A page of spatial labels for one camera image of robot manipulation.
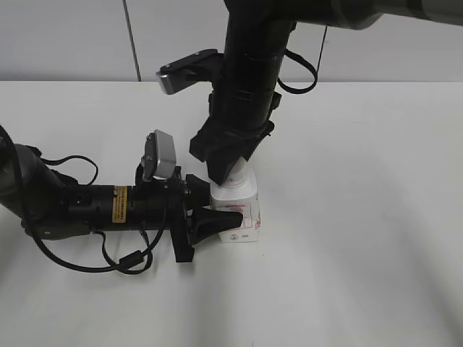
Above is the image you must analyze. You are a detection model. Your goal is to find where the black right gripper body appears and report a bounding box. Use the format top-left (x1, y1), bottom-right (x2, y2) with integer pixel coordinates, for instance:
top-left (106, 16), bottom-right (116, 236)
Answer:
top-left (189, 91), bottom-right (282, 162)

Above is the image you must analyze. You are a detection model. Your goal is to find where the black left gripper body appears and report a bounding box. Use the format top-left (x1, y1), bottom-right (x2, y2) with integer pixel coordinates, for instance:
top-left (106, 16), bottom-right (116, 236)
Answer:
top-left (132, 166), bottom-right (195, 263)

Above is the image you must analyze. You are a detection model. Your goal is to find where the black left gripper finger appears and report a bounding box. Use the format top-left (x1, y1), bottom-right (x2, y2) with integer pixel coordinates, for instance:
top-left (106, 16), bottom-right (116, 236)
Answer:
top-left (185, 174), bottom-right (211, 210)
top-left (188, 207), bottom-right (243, 246)

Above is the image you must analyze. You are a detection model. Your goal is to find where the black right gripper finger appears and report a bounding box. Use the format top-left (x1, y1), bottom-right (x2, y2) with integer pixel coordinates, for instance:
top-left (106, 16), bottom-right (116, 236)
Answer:
top-left (204, 147), bottom-right (242, 185)
top-left (245, 135), bottom-right (266, 161)

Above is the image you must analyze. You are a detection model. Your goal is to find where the white ribbed bottle cap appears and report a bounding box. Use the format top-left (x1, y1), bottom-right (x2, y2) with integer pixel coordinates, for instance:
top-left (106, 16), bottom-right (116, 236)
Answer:
top-left (222, 158), bottom-right (250, 188)

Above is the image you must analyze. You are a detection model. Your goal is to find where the white yogurt bottle red label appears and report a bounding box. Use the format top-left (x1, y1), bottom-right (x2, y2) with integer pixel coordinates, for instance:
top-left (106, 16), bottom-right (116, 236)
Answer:
top-left (209, 168), bottom-right (262, 244)

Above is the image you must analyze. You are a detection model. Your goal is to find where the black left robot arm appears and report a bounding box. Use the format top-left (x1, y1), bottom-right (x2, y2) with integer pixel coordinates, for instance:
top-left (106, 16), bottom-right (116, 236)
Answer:
top-left (1, 140), bottom-right (243, 262)

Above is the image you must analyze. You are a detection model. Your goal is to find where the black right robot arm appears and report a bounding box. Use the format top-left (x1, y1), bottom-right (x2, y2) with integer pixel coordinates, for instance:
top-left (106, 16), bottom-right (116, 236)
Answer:
top-left (190, 1), bottom-right (462, 184)

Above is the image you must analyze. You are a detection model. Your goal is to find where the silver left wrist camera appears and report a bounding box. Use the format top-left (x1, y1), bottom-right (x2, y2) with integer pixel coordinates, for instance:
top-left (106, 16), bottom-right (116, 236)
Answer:
top-left (141, 129), bottom-right (177, 181)

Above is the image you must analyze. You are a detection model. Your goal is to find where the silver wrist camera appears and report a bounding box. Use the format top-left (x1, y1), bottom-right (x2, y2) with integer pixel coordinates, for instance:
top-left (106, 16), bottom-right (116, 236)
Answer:
top-left (156, 48), bottom-right (223, 95)
top-left (141, 129), bottom-right (177, 181)

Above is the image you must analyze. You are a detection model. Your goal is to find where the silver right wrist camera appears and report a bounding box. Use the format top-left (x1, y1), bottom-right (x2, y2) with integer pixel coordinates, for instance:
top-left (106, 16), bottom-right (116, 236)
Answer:
top-left (156, 48), bottom-right (223, 95)

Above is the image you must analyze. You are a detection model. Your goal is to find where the black right camera cable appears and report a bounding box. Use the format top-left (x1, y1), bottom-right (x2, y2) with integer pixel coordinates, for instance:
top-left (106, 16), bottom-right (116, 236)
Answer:
top-left (277, 25), bottom-right (328, 95)

